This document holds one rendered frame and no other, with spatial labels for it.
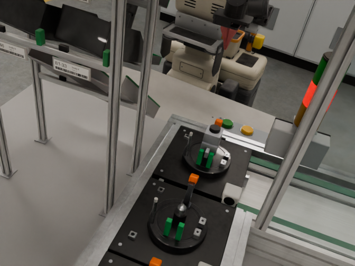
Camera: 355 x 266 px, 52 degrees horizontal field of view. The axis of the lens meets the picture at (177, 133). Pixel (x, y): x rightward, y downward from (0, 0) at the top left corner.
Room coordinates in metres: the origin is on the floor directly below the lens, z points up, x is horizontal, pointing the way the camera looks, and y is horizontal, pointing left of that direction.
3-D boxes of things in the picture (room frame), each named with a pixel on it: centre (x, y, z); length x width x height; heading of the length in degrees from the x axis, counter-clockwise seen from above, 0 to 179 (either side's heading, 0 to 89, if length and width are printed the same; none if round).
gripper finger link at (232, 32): (0.99, -0.08, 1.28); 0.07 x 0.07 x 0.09; 77
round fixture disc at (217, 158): (0.79, -0.10, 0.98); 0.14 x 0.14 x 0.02
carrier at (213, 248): (0.54, -0.04, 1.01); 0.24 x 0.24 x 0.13; 78
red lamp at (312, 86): (0.63, -0.26, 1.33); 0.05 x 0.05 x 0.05
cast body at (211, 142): (0.78, -0.10, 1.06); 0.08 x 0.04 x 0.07; 168
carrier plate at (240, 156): (0.79, -0.10, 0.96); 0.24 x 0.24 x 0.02; 78
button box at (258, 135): (0.98, -0.23, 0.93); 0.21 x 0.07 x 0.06; 78
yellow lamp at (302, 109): (0.63, -0.26, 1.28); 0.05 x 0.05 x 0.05
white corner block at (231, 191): (0.67, -0.17, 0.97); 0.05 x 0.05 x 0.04; 78
